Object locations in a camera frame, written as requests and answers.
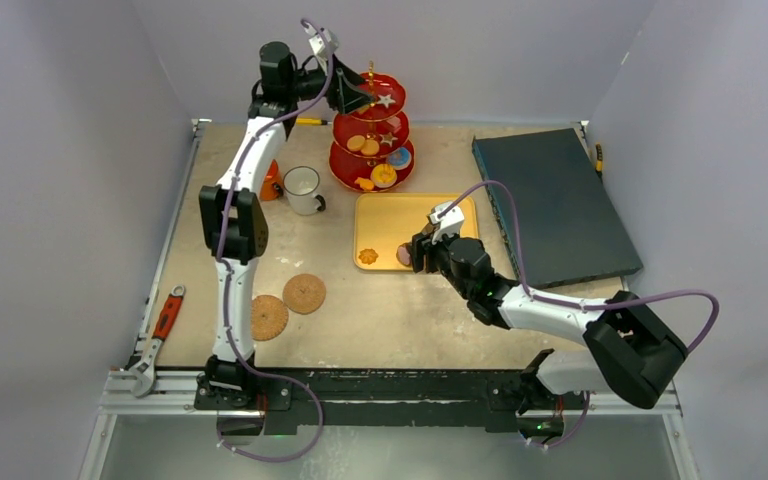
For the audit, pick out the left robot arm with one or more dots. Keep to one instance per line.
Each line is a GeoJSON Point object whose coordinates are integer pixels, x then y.
{"type": "Point", "coordinates": [234, 226]}

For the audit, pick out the brown star cookie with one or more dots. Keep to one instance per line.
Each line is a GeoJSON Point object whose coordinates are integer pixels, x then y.
{"type": "Point", "coordinates": [387, 139]}

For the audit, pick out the blue iced donut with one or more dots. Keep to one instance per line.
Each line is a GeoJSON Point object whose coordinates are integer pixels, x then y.
{"type": "Point", "coordinates": [400, 159]}

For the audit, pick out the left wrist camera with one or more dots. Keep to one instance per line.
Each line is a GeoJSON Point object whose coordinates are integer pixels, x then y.
{"type": "Point", "coordinates": [323, 44]}

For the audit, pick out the red three-tier cake stand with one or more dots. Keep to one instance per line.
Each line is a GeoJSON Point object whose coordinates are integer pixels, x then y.
{"type": "Point", "coordinates": [346, 166]}

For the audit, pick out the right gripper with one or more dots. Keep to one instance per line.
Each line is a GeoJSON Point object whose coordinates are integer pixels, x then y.
{"type": "Point", "coordinates": [422, 250]}

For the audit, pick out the yellow handled screwdriver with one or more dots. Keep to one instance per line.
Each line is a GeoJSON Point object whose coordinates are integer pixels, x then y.
{"type": "Point", "coordinates": [599, 160]}

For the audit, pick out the flower shaped cookie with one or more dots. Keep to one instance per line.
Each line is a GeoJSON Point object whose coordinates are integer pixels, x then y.
{"type": "Point", "coordinates": [368, 256]}

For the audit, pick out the round orange cookie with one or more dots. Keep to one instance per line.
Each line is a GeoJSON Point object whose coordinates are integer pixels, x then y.
{"type": "Point", "coordinates": [371, 148]}
{"type": "Point", "coordinates": [356, 143]}

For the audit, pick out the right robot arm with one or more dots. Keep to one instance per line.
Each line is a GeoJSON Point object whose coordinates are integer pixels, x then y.
{"type": "Point", "coordinates": [627, 348]}

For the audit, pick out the yellow iced donut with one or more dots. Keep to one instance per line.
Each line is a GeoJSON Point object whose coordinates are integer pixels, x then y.
{"type": "Point", "coordinates": [383, 176]}

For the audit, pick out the orange mug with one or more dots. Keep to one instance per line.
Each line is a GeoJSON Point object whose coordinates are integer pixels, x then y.
{"type": "Point", "coordinates": [272, 187]}

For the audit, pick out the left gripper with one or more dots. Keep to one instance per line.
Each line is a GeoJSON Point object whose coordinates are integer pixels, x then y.
{"type": "Point", "coordinates": [344, 89]}

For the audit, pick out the orange fish shaped cookie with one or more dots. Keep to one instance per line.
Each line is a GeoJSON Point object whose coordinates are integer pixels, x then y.
{"type": "Point", "coordinates": [365, 184]}

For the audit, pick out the yellow serving tray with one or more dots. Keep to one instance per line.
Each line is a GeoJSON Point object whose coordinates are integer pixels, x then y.
{"type": "Point", "coordinates": [383, 221]}

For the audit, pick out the black base frame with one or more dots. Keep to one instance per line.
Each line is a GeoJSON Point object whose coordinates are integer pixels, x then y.
{"type": "Point", "coordinates": [497, 401]}

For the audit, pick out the white ribbed mug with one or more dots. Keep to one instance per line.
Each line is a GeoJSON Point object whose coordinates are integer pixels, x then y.
{"type": "Point", "coordinates": [301, 187]}

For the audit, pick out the silver wrench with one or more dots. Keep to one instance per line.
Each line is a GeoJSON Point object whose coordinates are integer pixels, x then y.
{"type": "Point", "coordinates": [143, 370]}

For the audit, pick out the white star cookie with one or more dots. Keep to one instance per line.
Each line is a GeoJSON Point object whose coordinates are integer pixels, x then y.
{"type": "Point", "coordinates": [385, 101]}

